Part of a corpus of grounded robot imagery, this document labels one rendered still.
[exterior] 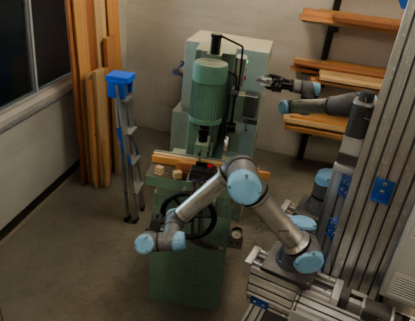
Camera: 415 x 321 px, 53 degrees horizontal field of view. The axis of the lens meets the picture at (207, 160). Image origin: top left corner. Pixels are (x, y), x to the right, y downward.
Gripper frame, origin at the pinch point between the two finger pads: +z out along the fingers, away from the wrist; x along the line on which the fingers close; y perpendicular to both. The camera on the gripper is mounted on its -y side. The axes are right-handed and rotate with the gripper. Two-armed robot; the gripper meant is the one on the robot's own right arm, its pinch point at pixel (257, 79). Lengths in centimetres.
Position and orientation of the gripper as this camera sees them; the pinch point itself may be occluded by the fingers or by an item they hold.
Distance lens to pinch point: 245.0
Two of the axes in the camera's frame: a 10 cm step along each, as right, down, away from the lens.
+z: -9.9, -1.5, 0.6
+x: -1.1, 8.8, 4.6
